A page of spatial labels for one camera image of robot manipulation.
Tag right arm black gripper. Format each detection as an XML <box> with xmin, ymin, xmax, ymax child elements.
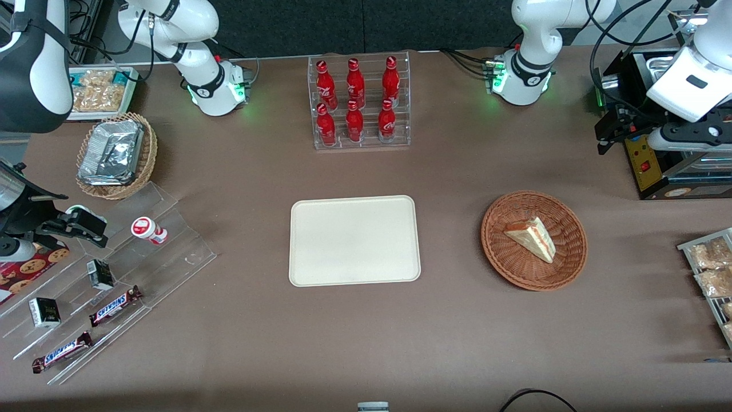
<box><xmin>0</xmin><ymin>162</ymin><xmax>109</xmax><ymax>248</ymax></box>

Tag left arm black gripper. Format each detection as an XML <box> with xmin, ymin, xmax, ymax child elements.
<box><xmin>595</xmin><ymin>101</ymin><xmax>667</xmax><ymax>156</ymax></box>

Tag triangular sandwich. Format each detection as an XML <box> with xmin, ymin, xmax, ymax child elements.
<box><xmin>503</xmin><ymin>216</ymin><xmax>556</xmax><ymax>264</ymax></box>

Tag tan oval wicker basket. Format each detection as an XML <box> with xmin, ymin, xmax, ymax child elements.
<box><xmin>75</xmin><ymin>112</ymin><xmax>158</xmax><ymax>200</ymax></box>

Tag white snack tray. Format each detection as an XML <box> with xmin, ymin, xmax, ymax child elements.
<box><xmin>66</xmin><ymin>66</ymin><xmax>140</xmax><ymax>122</ymax></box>

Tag brown round wicker basket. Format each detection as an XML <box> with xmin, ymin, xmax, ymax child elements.
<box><xmin>480</xmin><ymin>190</ymin><xmax>588</xmax><ymax>292</ymax></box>

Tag tray of packaged snacks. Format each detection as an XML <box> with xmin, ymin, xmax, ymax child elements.
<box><xmin>678</xmin><ymin>228</ymin><xmax>732</xmax><ymax>350</ymax></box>

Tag cream plastic tray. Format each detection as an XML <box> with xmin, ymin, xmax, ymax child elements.
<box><xmin>289</xmin><ymin>195</ymin><xmax>422</xmax><ymax>287</ymax></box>

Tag small white bottle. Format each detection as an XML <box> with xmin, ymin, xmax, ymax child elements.
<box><xmin>65</xmin><ymin>205</ymin><xmax>107</xmax><ymax>225</ymax></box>

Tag black food warmer cabinet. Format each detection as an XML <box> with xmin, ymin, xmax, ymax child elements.
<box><xmin>594</xmin><ymin>0</ymin><xmax>732</xmax><ymax>201</ymax></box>

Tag small black carton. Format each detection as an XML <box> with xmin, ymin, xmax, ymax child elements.
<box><xmin>29</xmin><ymin>297</ymin><xmax>61</xmax><ymax>328</ymax></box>
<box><xmin>86</xmin><ymin>259</ymin><xmax>115</xmax><ymax>291</ymax></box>

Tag red cookie box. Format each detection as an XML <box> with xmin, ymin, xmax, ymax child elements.
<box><xmin>0</xmin><ymin>243</ymin><xmax>70</xmax><ymax>304</ymax></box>

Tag steel warmer pan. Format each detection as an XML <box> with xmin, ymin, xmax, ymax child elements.
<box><xmin>645</xmin><ymin>54</ymin><xmax>681</xmax><ymax>86</ymax></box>

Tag red white yogurt bottle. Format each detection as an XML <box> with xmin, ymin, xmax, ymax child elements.
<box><xmin>131</xmin><ymin>217</ymin><xmax>168</xmax><ymax>245</ymax></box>

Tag silver foil pack stack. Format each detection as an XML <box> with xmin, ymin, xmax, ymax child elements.
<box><xmin>78</xmin><ymin>119</ymin><xmax>145</xmax><ymax>187</ymax></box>

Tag brown Snickers bar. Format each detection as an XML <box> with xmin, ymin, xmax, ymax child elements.
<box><xmin>31</xmin><ymin>331</ymin><xmax>93</xmax><ymax>374</ymax></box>
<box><xmin>89</xmin><ymin>285</ymin><xmax>144</xmax><ymax>327</ymax></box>

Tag clear acrylic stepped display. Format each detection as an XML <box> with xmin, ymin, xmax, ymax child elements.
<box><xmin>0</xmin><ymin>182</ymin><xmax>218</xmax><ymax>386</ymax></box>

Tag clear bag of fried snacks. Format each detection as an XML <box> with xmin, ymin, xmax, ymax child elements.
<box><xmin>79</xmin><ymin>69</ymin><xmax>120</xmax><ymax>88</ymax></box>
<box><xmin>689</xmin><ymin>237</ymin><xmax>732</xmax><ymax>270</ymax></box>
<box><xmin>695</xmin><ymin>268</ymin><xmax>732</xmax><ymax>298</ymax></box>
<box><xmin>71</xmin><ymin>86</ymin><xmax>131</xmax><ymax>113</ymax></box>

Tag red cola bottle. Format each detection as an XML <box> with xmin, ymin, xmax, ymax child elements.
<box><xmin>377</xmin><ymin>98</ymin><xmax>396</xmax><ymax>144</ymax></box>
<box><xmin>316</xmin><ymin>60</ymin><xmax>338</xmax><ymax>110</ymax></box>
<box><xmin>345</xmin><ymin>100</ymin><xmax>365</xmax><ymax>143</ymax></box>
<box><xmin>345</xmin><ymin>58</ymin><xmax>366</xmax><ymax>109</ymax></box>
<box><xmin>381</xmin><ymin>56</ymin><xmax>401</xmax><ymax>106</ymax></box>
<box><xmin>316</xmin><ymin>103</ymin><xmax>337</xmax><ymax>147</ymax></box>

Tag clear acrylic bottle rack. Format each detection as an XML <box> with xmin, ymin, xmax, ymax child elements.
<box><xmin>307</xmin><ymin>50</ymin><xmax>412</xmax><ymax>150</ymax></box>

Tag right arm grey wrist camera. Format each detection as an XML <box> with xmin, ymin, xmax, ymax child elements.
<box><xmin>0</xmin><ymin>236</ymin><xmax>37</xmax><ymax>264</ymax></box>

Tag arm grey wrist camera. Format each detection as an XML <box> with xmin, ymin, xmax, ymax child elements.
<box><xmin>0</xmin><ymin>236</ymin><xmax>37</xmax><ymax>264</ymax></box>
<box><xmin>648</xmin><ymin>122</ymin><xmax>732</xmax><ymax>153</ymax></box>

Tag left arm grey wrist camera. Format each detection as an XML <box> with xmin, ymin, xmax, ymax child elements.
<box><xmin>648</xmin><ymin>122</ymin><xmax>732</xmax><ymax>153</ymax></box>

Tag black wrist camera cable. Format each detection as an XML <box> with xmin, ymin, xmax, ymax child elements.
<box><xmin>583</xmin><ymin>0</ymin><xmax>695</xmax><ymax>124</ymax></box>

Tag black arm base cables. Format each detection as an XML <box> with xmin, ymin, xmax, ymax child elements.
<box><xmin>439</xmin><ymin>48</ymin><xmax>494</xmax><ymax>80</ymax></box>

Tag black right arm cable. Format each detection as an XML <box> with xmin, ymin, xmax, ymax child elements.
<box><xmin>69</xmin><ymin>0</ymin><xmax>156</xmax><ymax>81</ymax></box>

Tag black floor cable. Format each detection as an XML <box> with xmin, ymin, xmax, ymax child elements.
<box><xmin>499</xmin><ymin>389</ymin><xmax>578</xmax><ymax>412</ymax></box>

